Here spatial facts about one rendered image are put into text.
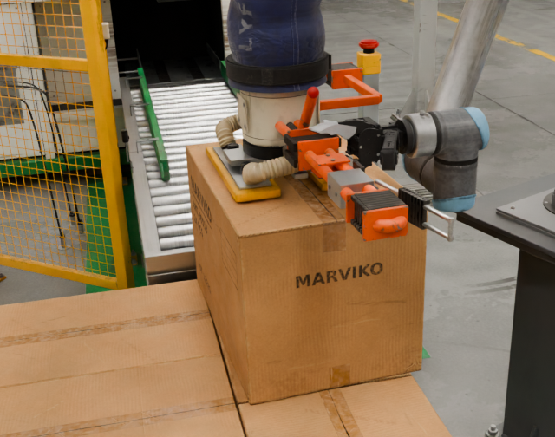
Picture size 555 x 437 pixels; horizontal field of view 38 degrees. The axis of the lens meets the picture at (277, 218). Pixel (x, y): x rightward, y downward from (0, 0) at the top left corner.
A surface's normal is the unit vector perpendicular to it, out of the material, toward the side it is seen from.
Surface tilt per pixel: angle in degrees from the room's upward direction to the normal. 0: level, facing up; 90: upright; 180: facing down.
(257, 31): 74
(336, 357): 90
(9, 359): 0
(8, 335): 0
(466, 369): 0
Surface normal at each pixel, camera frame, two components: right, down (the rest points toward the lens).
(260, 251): 0.28, 0.37
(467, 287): -0.04, -0.92
